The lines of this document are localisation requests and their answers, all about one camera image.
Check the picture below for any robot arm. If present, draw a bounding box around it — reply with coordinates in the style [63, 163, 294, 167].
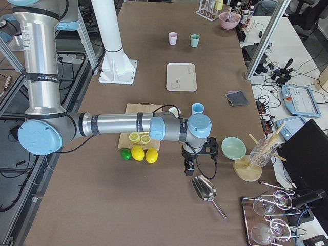
[11, 1, 218, 175]

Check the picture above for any lemon half right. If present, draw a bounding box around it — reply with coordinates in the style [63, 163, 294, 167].
[140, 134, 151, 145]

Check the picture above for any blue teach pendant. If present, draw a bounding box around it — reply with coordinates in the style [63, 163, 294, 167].
[281, 85, 321, 118]

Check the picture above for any whole lemon left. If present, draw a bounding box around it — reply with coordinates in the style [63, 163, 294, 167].
[131, 145, 145, 161]

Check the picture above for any blue cup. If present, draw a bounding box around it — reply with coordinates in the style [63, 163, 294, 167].
[191, 102, 204, 115]

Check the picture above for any wooden cutting board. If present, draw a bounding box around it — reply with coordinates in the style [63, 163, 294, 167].
[118, 103, 161, 151]

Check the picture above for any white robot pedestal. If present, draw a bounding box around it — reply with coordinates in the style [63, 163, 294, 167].
[92, 0, 137, 85]

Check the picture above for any green lime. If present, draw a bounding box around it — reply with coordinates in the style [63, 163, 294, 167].
[120, 149, 132, 160]

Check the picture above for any whole lemon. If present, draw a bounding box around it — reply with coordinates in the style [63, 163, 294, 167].
[131, 145, 145, 161]
[146, 148, 158, 164]

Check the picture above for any wine glass upper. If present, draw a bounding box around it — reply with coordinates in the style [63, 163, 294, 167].
[253, 190, 292, 216]

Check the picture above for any black monitor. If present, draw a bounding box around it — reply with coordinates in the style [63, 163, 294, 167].
[277, 119, 327, 191]

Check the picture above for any whole lemon right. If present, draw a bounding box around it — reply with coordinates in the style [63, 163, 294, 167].
[146, 148, 158, 164]

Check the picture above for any metal muddler in bowl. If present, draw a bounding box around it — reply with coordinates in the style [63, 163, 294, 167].
[225, 7, 232, 22]

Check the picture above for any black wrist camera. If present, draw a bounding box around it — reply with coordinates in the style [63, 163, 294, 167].
[199, 137, 219, 156]

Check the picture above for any green bowl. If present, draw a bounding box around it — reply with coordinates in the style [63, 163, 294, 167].
[221, 137, 247, 160]

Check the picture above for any pink bowl with ice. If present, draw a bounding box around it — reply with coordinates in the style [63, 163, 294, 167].
[219, 12, 241, 30]

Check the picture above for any wine glass lower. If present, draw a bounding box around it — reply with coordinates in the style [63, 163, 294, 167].
[251, 218, 291, 245]

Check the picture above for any aluminium frame post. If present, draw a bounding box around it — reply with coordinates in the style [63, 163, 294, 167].
[245, 0, 290, 81]

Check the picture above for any lemon half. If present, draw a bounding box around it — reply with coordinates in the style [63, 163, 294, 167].
[140, 134, 151, 145]
[129, 132, 141, 144]

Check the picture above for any clear textured glass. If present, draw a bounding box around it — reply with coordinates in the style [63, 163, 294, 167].
[249, 139, 277, 167]

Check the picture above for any grey folded cloth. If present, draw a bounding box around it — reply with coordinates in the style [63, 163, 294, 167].
[225, 90, 249, 106]

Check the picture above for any pink cup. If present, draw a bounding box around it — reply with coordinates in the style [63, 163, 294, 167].
[168, 32, 178, 46]

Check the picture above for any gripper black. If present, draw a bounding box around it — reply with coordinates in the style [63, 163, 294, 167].
[181, 143, 202, 176]

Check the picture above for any lemon half left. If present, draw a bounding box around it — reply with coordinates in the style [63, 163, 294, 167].
[129, 132, 141, 144]

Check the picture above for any black mirror tray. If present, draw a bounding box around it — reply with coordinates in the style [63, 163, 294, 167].
[241, 197, 307, 245]

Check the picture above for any cream rabbit tray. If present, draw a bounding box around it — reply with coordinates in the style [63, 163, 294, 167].
[166, 63, 197, 92]

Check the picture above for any wine glass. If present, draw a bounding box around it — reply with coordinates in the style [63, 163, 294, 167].
[251, 218, 291, 245]
[253, 190, 292, 216]

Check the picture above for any wooden cup tree stand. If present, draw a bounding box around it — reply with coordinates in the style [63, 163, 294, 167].
[233, 123, 286, 182]

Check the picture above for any white wire drying rack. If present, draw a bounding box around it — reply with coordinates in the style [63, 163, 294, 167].
[195, 0, 219, 22]

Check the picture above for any green cup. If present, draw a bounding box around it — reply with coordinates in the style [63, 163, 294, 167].
[190, 34, 200, 48]

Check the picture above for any yellow cup on rack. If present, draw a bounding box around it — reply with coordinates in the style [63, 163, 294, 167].
[215, 0, 223, 11]

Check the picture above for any metal scoop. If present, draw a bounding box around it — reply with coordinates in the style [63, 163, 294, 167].
[191, 175, 227, 219]

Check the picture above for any pale yellow cup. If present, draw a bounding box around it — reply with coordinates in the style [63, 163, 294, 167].
[168, 107, 181, 118]

